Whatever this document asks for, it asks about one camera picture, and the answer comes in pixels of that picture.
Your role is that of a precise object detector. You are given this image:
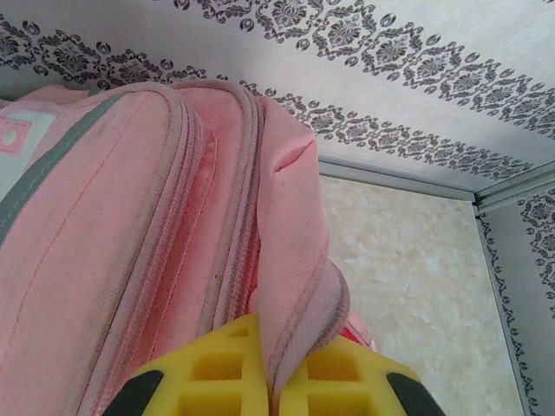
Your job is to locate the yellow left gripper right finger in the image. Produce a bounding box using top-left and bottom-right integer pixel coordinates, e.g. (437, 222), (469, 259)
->
(281, 335), (441, 416)

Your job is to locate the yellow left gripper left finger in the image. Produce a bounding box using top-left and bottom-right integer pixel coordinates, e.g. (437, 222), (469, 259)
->
(101, 314), (272, 416)

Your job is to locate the pink student backpack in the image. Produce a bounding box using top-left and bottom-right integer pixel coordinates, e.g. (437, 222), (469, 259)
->
(0, 80), (378, 416)

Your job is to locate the thin aluminium floor rail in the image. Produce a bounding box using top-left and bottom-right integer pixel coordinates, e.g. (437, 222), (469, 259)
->
(318, 156), (480, 205)

